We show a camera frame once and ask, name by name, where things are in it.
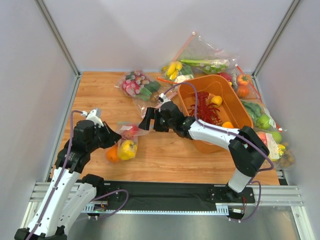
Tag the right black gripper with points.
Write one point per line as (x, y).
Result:
(156, 120)

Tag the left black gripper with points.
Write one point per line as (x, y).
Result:
(105, 136)

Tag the red toy apple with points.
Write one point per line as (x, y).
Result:
(129, 131)

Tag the clear blue zip bag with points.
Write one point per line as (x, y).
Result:
(136, 138)

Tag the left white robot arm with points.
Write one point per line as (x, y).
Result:
(57, 213)

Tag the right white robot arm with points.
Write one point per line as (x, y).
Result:
(247, 150)

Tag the dragon fruit zip bag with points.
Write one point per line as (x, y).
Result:
(143, 89)

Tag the banana cauliflower zip bag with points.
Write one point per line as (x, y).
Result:
(175, 72)

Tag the green vegetable zip bag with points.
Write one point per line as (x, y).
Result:
(205, 57)

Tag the orange pumpkin zip bag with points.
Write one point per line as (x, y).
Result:
(242, 83)

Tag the green apple zip bag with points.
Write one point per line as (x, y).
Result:
(260, 116)

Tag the potato banana zip bag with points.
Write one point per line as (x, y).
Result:
(279, 151)

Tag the orange toy orange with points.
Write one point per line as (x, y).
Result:
(112, 154)

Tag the yellow toy bell pepper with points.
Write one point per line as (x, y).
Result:
(127, 150)

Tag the red toy lobster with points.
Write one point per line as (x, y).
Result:
(206, 112)

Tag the black base mat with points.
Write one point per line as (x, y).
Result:
(165, 197)

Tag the yellow toy pepper in bin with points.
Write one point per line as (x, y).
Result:
(216, 100)

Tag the yellow orange toy mango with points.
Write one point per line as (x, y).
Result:
(227, 124)

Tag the orange plastic bin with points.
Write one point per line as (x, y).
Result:
(231, 109)

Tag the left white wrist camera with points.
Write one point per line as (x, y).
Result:
(94, 116)

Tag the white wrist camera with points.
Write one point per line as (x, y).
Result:
(162, 98)
(94, 116)

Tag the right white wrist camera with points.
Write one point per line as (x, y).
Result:
(162, 98)

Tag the aluminium frame rail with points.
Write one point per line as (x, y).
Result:
(265, 195)

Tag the left aluminium post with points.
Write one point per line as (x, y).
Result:
(57, 35)

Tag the aluminium post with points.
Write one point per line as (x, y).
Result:
(57, 35)
(294, 4)

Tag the right aluminium post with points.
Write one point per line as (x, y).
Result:
(294, 4)

